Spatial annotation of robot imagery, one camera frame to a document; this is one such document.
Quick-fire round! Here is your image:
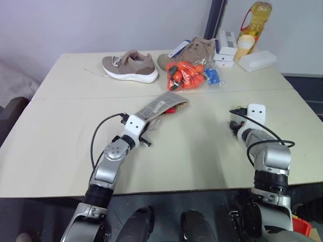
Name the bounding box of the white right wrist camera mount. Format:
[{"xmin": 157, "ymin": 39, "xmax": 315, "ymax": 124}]
[{"xmin": 246, "ymin": 103, "xmax": 266, "ymax": 126}]

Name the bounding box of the grey grid fabric pouch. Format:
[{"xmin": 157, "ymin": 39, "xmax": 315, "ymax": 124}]
[{"xmin": 135, "ymin": 91, "xmax": 190, "ymax": 132}]

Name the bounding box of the blue and white box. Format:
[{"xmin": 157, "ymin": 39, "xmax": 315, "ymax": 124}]
[{"xmin": 167, "ymin": 39, "xmax": 190, "ymax": 58}]

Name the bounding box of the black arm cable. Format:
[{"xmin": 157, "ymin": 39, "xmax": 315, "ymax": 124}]
[
  {"xmin": 229, "ymin": 108, "xmax": 295, "ymax": 167},
  {"xmin": 90, "ymin": 112, "xmax": 128, "ymax": 177}
]

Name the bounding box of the blue item in clear bag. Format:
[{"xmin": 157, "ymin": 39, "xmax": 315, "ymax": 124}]
[{"xmin": 203, "ymin": 67, "xmax": 222, "ymax": 86}]

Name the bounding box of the white flat box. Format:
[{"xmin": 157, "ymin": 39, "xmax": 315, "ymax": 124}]
[
  {"xmin": 213, "ymin": 60, "xmax": 234, "ymax": 68},
  {"xmin": 213, "ymin": 53, "xmax": 235, "ymax": 62}
]

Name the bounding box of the taupe sneaker with white sole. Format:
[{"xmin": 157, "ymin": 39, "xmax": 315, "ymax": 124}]
[{"xmin": 101, "ymin": 49, "xmax": 159, "ymax": 84}]

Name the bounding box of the red plastic bin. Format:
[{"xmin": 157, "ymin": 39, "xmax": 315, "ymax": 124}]
[{"xmin": 292, "ymin": 214, "xmax": 311, "ymax": 237}]

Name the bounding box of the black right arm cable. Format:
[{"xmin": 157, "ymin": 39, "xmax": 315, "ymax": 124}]
[{"xmin": 229, "ymin": 108, "xmax": 295, "ymax": 167}]

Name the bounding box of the translucent white plastic box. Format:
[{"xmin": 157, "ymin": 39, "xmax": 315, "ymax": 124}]
[{"xmin": 238, "ymin": 50, "xmax": 278, "ymax": 73}]

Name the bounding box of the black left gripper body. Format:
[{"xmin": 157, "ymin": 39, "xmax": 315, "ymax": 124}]
[{"xmin": 141, "ymin": 121, "xmax": 153, "ymax": 138}]

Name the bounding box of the dark rounded shape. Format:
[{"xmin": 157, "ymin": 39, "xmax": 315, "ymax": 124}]
[{"xmin": 116, "ymin": 206, "xmax": 155, "ymax": 242}]

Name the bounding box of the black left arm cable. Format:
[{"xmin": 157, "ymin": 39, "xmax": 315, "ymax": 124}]
[{"xmin": 90, "ymin": 112, "xmax": 128, "ymax": 177}]

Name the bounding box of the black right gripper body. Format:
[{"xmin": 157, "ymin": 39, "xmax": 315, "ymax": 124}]
[{"xmin": 229, "ymin": 120, "xmax": 247, "ymax": 139}]

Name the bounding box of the clear bag of orange items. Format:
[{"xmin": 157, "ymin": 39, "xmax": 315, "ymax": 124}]
[{"xmin": 165, "ymin": 60, "xmax": 206, "ymax": 92}]

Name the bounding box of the brown suede shoe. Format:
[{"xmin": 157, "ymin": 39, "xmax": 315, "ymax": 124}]
[{"xmin": 157, "ymin": 36, "xmax": 217, "ymax": 70}]

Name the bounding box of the yellow oil bottle red handle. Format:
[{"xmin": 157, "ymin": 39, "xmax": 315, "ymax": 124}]
[{"xmin": 237, "ymin": 1, "xmax": 273, "ymax": 55}]

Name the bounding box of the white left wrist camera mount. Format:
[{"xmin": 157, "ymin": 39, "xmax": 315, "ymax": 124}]
[{"xmin": 123, "ymin": 114, "xmax": 148, "ymax": 148}]

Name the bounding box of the dark chair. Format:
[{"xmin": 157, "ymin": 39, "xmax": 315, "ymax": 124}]
[{"xmin": 0, "ymin": 96, "xmax": 31, "ymax": 146}]

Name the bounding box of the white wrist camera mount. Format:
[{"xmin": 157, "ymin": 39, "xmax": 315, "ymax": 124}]
[
  {"xmin": 246, "ymin": 103, "xmax": 266, "ymax": 126},
  {"xmin": 123, "ymin": 114, "xmax": 148, "ymax": 148}
]

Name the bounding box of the white box with grey print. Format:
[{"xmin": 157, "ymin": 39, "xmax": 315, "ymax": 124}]
[{"xmin": 214, "ymin": 30, "xmax": 238, "ymax": 55}]

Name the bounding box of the yellow cup with white lid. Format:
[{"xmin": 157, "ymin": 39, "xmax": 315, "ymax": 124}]
[{"xmin": 234, "ymin": 34, "xmax": 254, "ymax": 62}]

